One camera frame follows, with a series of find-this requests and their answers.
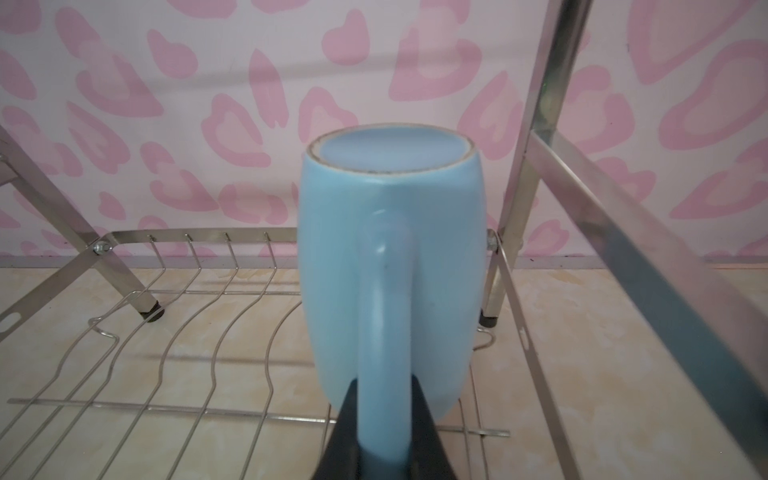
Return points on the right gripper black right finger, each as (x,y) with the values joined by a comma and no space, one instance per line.
(427,459)

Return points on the steel two-tier dish rack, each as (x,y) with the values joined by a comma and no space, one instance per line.
(168,114)

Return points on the light blue ceramic mug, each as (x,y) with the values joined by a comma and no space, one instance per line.
(392,246)

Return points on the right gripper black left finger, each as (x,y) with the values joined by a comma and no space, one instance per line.
(341,457)

